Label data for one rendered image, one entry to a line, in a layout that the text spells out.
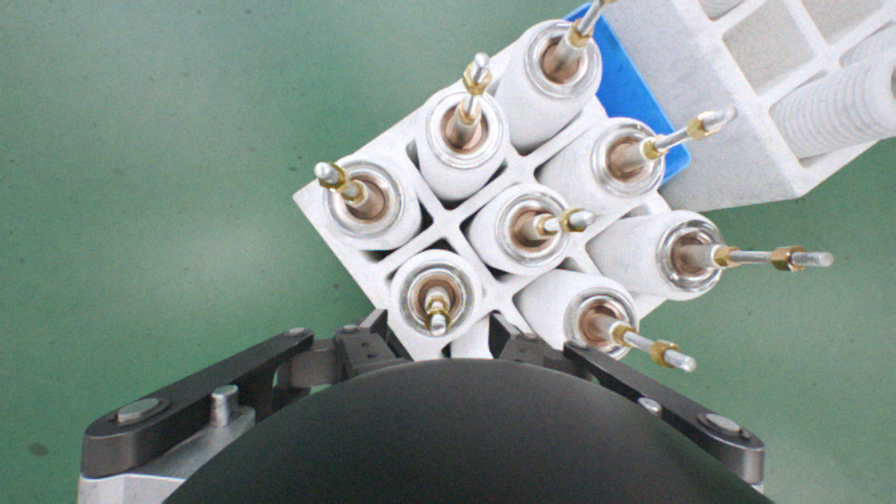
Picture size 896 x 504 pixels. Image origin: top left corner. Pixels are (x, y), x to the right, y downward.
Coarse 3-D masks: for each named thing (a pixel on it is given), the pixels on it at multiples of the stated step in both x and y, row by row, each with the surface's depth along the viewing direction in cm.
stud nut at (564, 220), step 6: (564, 210) 18; (570, 210) 17; (576, 210) 17; (582, 210) 17; (564, 216) 17; (570, 216) 17; (558, 222) 18; (564, 222) 17; (570, 222) 17; (564, 228) 17; (570, 228) 17; (576, 228) 17; (582, 228) 17
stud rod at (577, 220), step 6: (588, 210) 16; (576, 216) 16; (582, 216) 16; (588, 216) 16; (594, 216) 16; (546, 222) 21; (552, 222) 20; (576, 222) 16; (582, 222) 16; (588, 222) 16; (546, 228) 21; (552, 228) 20; (558, 228) 19
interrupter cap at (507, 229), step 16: (528, 192) 24; (544, 192) 24; (512, 208) 24; (528, 208) 24; (544, 208) 24; (560, 208) 24; (496, 224) 24; (512, 224) 24; (496, 240) 24; (512, 240) 24; (528, 240) 25; (544, 240) 25; (560, 240) 25; (512, 256) 24; (528, 256) 24; (544, 256) 25
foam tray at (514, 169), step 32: (576, 128) 32; (416, 160) 38; (512, 160) 32; (544, 160) 32; (416, 192) 31; (480, 192) 31; (320, 224) 30; (448, 224) 31; (608, 224) 32; (352, 256) 31; (384, 256) 41; (576, 256) 32; (384, 288) 31; (512, 288) 32; (512, 320) 32; (416, 352) 31; (448, 352) 39
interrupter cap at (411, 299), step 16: (416, 272) 24; (432, 272) 24; (448, 272) 24; (464, 272) 24; (400, 288) 24; (416, 288) 24; (448, 288) 24; (464, 288) 24; (400, 304) 24; (416, 304) 24; (464, 304) 24; (416, 320) 24; (464, 320) 24; (432, 336) 24
